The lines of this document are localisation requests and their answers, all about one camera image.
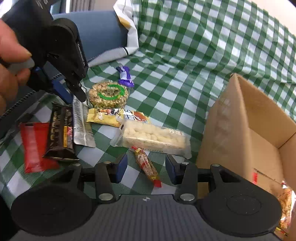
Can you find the round puffed grain cake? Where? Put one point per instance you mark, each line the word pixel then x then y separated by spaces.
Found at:
pixel 108 95

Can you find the open cardboard box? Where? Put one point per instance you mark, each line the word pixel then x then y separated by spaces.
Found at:
pixel 249 145

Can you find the blue sofa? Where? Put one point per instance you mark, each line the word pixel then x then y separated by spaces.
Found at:
pixel 103 37

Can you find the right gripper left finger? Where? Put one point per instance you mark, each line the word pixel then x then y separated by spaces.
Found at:
pixel 68 199

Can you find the silver foil snack packet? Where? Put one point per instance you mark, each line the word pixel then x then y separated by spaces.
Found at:
pixel 82 131

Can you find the dark brown chocolate bar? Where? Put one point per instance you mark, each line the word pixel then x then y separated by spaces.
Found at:
pixel 60 142

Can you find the white rice cracker pack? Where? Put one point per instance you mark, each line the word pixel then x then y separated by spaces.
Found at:
pixel 152 138

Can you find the person's left hand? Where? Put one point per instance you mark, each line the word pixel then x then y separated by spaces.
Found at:
pixel 11 52

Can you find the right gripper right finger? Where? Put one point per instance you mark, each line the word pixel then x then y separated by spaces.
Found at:
pixel 175 170

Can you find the small red sausage stick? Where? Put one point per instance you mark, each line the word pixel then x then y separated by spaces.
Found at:
pixel 146 165

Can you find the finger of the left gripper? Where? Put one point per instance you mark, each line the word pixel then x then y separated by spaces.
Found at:
pixel 76 90
pixel 60 90

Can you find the plain red snack packet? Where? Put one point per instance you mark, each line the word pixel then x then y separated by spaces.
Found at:
pixel 34 137

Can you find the yellow snack packet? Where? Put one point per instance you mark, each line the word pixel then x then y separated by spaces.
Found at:
pixel 114 117

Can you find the purple candy wrapper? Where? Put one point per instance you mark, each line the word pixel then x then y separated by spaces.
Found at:
pixel 124 76

